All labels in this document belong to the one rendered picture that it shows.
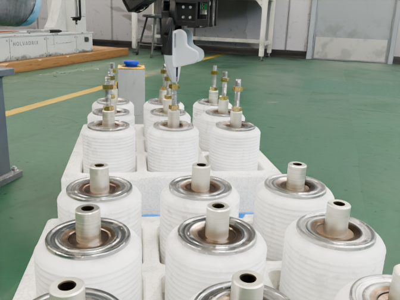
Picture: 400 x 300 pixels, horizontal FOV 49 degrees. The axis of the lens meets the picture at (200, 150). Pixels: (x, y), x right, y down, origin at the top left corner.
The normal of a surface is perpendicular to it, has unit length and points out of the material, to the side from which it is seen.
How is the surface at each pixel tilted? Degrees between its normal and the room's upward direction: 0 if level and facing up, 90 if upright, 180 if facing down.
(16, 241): 0
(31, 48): 90
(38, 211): 0
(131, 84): 90
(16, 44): 90
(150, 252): 0
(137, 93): 90
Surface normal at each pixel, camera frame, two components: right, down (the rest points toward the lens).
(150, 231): 0.04, -0.96
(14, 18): 0.53, 0.81
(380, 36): -0.29, 0.26
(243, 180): 0.15, 0.29
